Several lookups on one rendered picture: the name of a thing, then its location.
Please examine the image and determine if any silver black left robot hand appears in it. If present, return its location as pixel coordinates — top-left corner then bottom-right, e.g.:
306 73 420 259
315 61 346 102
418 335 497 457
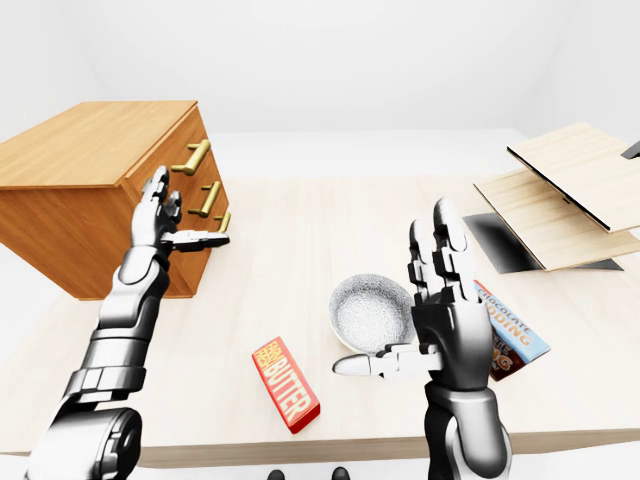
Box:
130 165 231 262

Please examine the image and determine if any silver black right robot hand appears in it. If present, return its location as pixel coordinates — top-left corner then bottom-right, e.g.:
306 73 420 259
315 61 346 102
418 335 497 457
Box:
331 196 495 395

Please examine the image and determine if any patterned grey bowl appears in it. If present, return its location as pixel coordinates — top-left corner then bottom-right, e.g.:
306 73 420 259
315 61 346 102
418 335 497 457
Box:
327 272 417 354

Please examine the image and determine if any wooden cabinet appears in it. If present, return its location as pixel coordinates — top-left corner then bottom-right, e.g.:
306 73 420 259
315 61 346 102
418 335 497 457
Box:
0 100 233 301

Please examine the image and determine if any blue chocolate pudding box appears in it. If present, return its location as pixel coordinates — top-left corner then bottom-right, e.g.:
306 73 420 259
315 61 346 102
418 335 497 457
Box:
472 279 553 383

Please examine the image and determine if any red butter box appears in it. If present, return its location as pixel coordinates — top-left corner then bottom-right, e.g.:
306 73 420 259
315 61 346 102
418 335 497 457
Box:
250 335 322 436

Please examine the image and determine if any pale wood board, black edge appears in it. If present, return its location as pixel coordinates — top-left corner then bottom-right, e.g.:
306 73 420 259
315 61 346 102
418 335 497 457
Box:
505 121 640 235

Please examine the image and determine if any wooden drawer, short brass handle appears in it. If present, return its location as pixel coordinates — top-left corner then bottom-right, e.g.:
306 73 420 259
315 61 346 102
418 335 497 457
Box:
167 201 233 298

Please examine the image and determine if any medium brass drawer handle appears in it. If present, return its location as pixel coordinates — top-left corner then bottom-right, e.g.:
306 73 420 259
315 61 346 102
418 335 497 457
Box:
187 180 222 218

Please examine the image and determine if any wooden drawer, medium brass handle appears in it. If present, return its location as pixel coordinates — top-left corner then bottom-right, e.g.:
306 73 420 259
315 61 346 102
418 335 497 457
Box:
164 149 230 236

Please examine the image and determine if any long brass drawer handle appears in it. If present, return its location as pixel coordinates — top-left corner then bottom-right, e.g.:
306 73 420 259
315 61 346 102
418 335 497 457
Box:
170 139 212 177

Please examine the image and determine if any wooden drawer, long brass handle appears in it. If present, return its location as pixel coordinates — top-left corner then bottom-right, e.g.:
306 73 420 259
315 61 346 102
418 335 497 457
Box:
122 106 215 201

